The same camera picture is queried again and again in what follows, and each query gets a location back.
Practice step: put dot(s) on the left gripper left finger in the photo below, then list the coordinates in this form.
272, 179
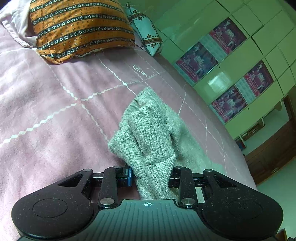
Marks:
114, 178

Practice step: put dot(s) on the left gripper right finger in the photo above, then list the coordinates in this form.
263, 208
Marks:
182, 178

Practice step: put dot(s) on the grey-green pants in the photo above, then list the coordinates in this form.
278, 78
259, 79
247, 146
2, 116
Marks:
152, 139

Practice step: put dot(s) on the pink bed sheet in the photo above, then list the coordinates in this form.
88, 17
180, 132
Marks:
58, 119

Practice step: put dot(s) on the lower right poster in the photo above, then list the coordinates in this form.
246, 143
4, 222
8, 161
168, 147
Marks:
228, 104

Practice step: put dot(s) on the poster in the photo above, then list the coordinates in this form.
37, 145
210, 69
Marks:
223, 39
254, 82
228, 104
195, 63

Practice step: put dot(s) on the brown wooden door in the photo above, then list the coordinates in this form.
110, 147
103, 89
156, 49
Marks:
277, 150

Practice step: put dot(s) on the lower left poster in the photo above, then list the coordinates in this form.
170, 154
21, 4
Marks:
195, 63

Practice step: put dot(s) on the upper right poster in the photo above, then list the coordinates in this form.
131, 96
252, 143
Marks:
254, 82

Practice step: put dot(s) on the green wardrobe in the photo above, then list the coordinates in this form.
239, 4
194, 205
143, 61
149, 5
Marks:
270, 30

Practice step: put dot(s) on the upper left poster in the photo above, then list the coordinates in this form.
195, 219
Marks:
223, 39

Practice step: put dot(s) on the white patterned pillow far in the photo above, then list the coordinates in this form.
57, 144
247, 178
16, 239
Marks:
145, 29

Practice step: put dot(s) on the white patterned pillow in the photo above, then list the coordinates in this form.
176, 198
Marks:
16, 20
145, 29

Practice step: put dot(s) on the orange striped pillow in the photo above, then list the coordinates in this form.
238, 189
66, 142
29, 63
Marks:
74, 28

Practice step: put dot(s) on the white patterned pillow near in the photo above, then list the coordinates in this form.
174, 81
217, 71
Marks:
16, 20

